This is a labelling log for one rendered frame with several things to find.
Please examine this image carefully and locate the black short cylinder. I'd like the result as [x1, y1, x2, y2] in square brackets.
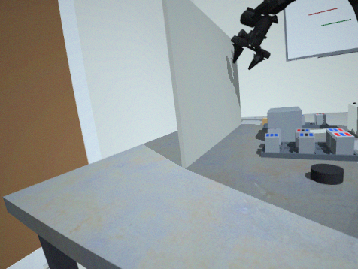
[311, 164, 344, 185]

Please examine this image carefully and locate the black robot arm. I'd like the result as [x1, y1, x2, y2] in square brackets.
[238, 0, 358, 40]

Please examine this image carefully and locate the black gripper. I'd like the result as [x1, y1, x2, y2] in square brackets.
[231, 29, 271, 70]

